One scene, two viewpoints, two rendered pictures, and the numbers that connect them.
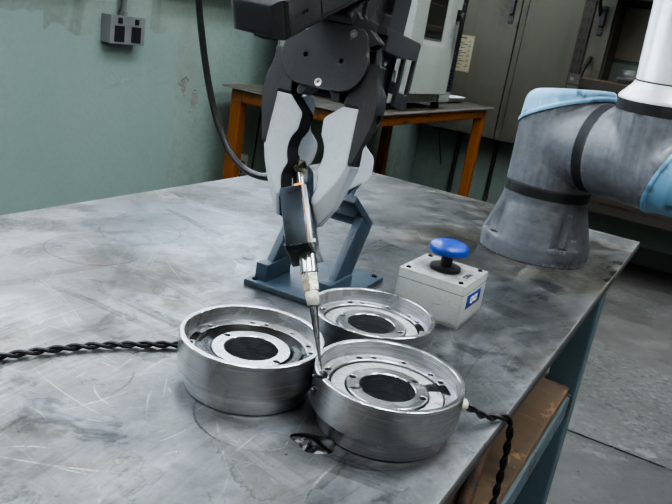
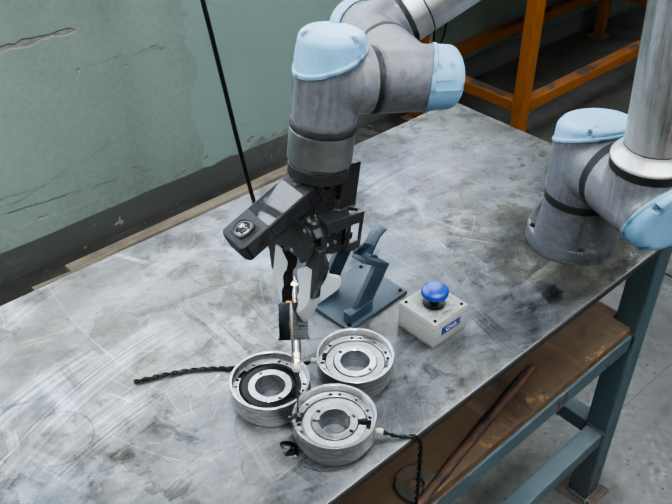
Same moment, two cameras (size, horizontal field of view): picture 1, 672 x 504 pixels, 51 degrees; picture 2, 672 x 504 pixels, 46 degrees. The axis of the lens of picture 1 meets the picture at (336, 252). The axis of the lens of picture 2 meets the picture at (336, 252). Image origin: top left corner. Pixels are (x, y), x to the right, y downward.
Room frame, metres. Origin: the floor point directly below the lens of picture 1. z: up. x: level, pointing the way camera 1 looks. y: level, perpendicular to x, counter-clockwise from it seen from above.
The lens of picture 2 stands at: (-0.16, -0.28, 1.58)
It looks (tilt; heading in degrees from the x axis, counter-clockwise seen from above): 37 degrees down; 21
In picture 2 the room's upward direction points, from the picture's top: straight up
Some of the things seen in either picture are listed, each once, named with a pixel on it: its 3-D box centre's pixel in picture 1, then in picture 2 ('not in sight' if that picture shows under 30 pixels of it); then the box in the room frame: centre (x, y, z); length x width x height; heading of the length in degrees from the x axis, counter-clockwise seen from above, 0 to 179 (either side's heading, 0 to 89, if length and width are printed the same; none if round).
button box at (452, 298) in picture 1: (443, 286); (435, 312); (0.69, -0.11, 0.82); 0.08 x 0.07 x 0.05; 153
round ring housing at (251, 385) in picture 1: (249, 358); (270, 389); (0.47, 0.05, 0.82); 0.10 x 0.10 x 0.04
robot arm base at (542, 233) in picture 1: (540, 217); (575, 214); (0.98, -0.28, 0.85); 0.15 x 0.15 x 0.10
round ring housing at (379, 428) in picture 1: (385, 398); (334, 425); (0.45, -0.05, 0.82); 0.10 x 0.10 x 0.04
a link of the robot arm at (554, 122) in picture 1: (565, 136); (592, 154); (0.98, -0.28, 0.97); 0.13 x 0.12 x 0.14; 41
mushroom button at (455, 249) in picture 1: (445, 264); (433, 300); (0.69, -0.11, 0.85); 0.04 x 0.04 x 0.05
